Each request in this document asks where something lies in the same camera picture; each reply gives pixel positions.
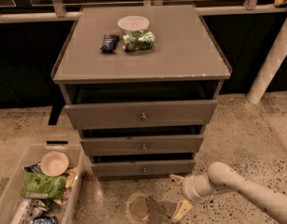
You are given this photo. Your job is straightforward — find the round metal floor drain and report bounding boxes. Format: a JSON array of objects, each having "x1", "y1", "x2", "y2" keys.
[{"x1": 126, "y1": 193, "x2": 154, "y2": 222}]

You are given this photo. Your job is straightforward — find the grey top drawer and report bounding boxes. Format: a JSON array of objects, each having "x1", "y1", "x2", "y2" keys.
[{"x1": 65, "y1": 100, "x2": 217, "y2": 130}]

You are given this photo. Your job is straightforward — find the grey drawer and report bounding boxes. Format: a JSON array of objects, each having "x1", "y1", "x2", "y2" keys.
[
  {"x1": 91, "y1": 160, "x2": 195, "y2": 178},
  {"x1": 65, "y1": 100, "x2": 217, "y2": 130},
  {"x1": 81, "y1": 134, "x2": 204, "y2": 156}
]

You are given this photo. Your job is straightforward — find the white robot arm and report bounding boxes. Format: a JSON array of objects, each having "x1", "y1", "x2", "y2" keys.
[{"x1": 170, "y1": 161, "x2": 287, "y2": 224}]

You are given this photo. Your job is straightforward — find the white paper bowl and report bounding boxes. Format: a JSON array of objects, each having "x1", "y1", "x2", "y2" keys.
[{"x1": 40, "y1": 151, "x2": 69, "y2": 176}]

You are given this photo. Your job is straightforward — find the blue white snack bag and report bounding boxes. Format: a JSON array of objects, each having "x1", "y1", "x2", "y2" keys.
[{"x1": 22, "y1": 163, "x2": 42, "y2": 174}]

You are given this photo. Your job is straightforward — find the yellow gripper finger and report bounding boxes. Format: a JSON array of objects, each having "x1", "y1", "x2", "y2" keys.
[
  {"x1": 172, "y1": 200, "x2": 192, "y2": 223},
  {"x1": 170, "y1": 175, "x2": 185, "y2": 185}
]

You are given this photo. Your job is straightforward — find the grey drawer cabinet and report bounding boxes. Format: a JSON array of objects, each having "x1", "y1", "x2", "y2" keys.
[{"x1": 52, "y1": 6, "x2": 231, "y2": 166}]

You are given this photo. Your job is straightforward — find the clear plastic storage bin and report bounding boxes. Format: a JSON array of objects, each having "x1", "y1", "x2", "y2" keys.
[{"x1": 0, "y1": 145, "x2": 85, "y2": 224}]

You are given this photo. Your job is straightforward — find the white wrapped package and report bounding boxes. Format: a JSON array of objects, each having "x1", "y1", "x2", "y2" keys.
[{"x1": 11, "y1": 199, "x2": 49, "y2": 224}]

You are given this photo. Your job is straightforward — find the clear jar white lid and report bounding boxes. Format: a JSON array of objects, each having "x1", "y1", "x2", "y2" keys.
[{"x1": 117, "y1": 16, "x2": 155, "y2": 52}]

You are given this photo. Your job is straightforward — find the grey bottom drawer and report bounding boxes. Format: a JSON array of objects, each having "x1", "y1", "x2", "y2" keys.
[{"x1": 91, "y1": 160, "x2": 195, "y2": 178}]

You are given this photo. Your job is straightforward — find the grey middle drawer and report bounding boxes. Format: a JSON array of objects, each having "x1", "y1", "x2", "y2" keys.
[{"x1": 81, "y1": 134, "x2": 204, "y2": 156}]

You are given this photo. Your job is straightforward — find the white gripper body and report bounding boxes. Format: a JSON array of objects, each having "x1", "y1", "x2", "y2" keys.
[{"x1": 181, "y1": 175, "x2": 202, "y2": 202}]

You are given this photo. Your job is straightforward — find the dark blue snack packet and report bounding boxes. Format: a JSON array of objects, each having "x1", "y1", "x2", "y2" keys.
[{"x1": 100, "y1": 35, "x2": 119, "y2": 53}]

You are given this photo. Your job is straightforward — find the green chip bag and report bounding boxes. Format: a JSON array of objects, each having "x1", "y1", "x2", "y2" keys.
[{"x1": 20, "y1": 173, "x2": 67, "y2": 199}]

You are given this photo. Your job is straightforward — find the white slanted pillar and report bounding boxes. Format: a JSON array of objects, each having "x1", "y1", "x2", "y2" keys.
[{"x1": 246, "y1": 18, "x2": 287, "y2": 105}]

